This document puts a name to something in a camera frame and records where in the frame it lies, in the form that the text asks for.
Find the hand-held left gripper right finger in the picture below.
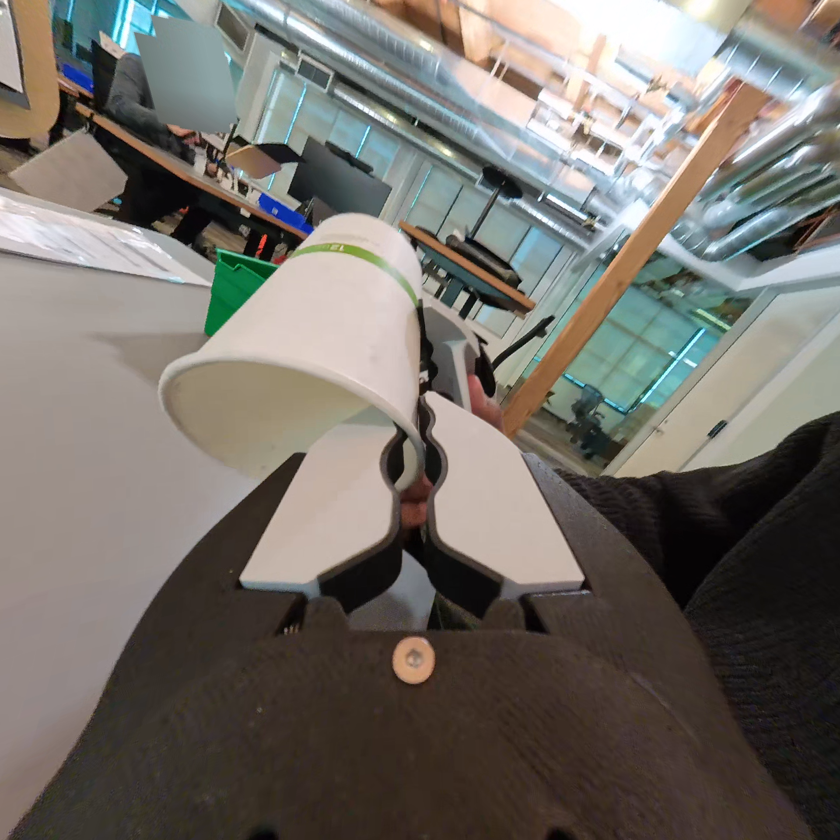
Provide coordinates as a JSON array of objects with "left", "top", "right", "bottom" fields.
[{"left": 416, "top": 392, "right": 587, "bottom": 619}]

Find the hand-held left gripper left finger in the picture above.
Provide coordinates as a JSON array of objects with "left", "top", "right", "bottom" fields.
[{"left": 239, "top": 423, "right": 403, "bottom": 614}]

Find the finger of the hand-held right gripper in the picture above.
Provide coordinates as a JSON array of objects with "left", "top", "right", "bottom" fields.
[{"left": 420, "top": 305, "right": 490, "bottom": 411}]

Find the white paper cup green band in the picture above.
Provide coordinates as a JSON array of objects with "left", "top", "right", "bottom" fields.
[{"left": 159, "top": 213, "right": 426, "bottom": 492}]

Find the green plastic bin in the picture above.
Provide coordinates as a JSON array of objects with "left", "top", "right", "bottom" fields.
[{"left": 203, "top": 248, "right": 280, "bottom": 337}]

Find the person's right forearm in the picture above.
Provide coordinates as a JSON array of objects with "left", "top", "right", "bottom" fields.
[{"left": 558, "top": 410, "right": 840, "bottom": 840}]

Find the wooden background desk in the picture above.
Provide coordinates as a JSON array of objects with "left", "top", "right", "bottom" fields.
[{"left": 399, "top": 222, "right": 536, "bottom": 312}]

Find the grey desk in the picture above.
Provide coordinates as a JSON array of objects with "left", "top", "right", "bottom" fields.
[{"left": 0, "top": 187, "right": 434, "bottom": 821}]

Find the person's right hand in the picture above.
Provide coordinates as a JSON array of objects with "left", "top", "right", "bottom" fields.
[{"left": 399, "top": 373, "right": 508, "bottom": 534}]

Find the black pole with round base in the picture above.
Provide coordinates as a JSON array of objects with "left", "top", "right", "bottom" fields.
[{"left": 471, "top": 166, "right": 524, "bottom": 238}]

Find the black computer monitor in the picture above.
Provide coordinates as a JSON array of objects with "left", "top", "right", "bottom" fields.
[{"left": 287, "top": 136, "right": 393, "bottom": 221}]

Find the wooden work table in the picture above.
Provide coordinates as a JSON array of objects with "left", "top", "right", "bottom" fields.
[{"left": 56, "top": 75, "right": 316, "bottom": 263}]

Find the tan document stand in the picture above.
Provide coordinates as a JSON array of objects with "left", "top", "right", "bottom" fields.
[{"left": 226, "top": 141, "right": 306, "bottom": 178}]

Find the silver pipe cluster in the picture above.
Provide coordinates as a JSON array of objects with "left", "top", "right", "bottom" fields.
[{"left": 689, "top": 85, "right": 840, "bottom": 263}]

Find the laminated paper sheet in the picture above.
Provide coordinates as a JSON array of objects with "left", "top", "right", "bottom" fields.
[{"left": 0, "top": 206, "right": 198, "bottom": 284}]

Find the grey leaning board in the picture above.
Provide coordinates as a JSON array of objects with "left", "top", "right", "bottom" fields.
[{"left": 8, "top": 128, "right": 129, "bottom": 212}]

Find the printed instruction sheet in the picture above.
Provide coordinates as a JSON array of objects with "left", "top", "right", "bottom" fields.
[{"left": 0, "top": 0, "right": 30, "bottom": 109}]

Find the wooden support post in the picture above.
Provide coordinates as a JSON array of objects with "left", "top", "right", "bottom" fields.
[{"left": 502, "top": 79, "right": 769, "bottom": 437}]

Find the silver ventilation duct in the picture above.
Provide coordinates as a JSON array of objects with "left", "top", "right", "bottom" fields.
[{"left": 223, "top": 0, "right": 592, "bottom": 224}]

